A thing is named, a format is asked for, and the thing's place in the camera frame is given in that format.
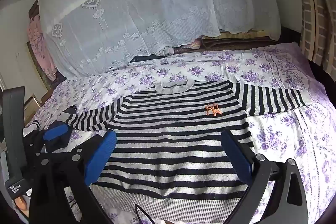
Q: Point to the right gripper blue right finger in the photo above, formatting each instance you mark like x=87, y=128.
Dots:
x=287, y=202

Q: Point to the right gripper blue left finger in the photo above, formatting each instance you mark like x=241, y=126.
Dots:
x=53, y=172

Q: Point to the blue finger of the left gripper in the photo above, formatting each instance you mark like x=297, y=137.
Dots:
x=55, y=132

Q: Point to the black white striped sweater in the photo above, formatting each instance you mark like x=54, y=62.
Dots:
x=168, y=157

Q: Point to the folded clothes under cover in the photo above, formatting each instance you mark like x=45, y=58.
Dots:
x=225, y=41

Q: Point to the person's left hand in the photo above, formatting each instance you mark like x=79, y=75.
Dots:
x=22, y=205

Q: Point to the purple floral bed sheet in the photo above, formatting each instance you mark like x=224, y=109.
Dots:
x=305, y=134

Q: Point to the pink floral cloth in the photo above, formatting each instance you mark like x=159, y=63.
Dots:
x=39, y=47

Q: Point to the white lace cover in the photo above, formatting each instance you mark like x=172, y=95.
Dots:
x=89, y=37

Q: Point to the brick pattern curtain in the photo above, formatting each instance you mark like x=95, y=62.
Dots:
x=318, y=33

